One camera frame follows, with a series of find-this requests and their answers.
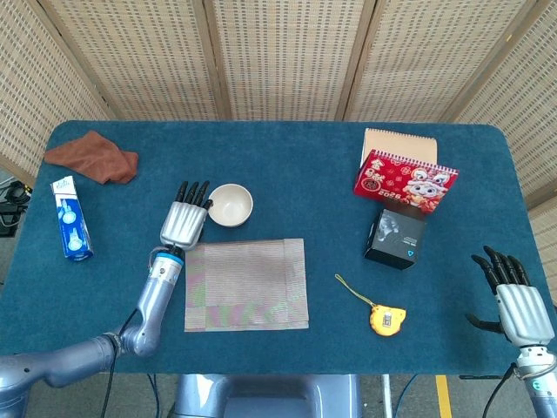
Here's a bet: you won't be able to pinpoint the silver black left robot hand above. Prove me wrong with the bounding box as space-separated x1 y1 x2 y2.
159 179 214 252

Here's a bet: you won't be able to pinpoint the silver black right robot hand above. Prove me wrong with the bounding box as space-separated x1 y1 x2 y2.
464 246 556 349

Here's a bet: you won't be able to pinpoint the white bowl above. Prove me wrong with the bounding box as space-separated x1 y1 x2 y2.
207 183 254 228

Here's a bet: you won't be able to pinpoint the grey woven placemat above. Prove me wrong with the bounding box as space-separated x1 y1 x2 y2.
184 238 311 333

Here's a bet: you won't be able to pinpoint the brown cloth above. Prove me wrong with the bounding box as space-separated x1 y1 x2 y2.
44 130 139 185

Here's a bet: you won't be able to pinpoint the blue white carton box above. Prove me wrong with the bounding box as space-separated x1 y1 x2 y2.
50 175 94 262

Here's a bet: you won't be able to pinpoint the yellow tape measure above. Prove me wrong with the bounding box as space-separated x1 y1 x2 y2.
334 273 407 337

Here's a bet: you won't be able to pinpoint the black product box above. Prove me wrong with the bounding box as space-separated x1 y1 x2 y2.
363 208 427 271

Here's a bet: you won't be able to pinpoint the red desk calendar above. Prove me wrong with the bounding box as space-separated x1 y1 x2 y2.
352 149 460 215

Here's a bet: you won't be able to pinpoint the bamboo folding screen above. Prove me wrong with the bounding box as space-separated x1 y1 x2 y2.
0 0 557 306

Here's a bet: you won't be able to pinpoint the blue-grey robot torso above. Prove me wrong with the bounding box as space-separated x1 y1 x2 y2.
169 373 365 418

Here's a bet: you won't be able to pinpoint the kraft spiral notebook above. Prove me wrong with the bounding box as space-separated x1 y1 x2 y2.
359 127 439 169

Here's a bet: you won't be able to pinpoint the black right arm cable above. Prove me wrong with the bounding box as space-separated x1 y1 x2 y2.
481 364 518 418

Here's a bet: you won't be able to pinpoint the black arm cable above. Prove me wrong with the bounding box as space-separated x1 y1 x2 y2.
99 304 138 418
481 364 518 418

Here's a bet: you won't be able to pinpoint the blue cable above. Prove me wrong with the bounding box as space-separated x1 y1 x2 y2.
393 374 419 418
146 374 161 418

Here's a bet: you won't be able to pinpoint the black cables on floor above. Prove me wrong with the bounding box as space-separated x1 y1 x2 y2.
0 180 32 239

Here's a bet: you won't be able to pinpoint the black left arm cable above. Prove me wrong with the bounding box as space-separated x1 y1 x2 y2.
99 304 138 418

